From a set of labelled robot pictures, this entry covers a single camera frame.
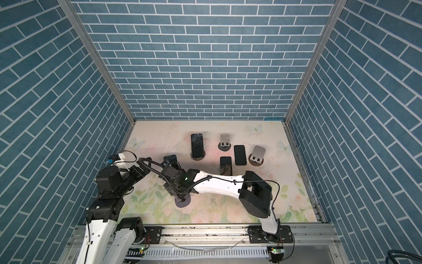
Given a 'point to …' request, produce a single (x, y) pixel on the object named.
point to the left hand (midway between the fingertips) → (147, 162)
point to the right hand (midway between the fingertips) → (171, 180)
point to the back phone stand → (198, 159)
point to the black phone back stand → (197, 144)
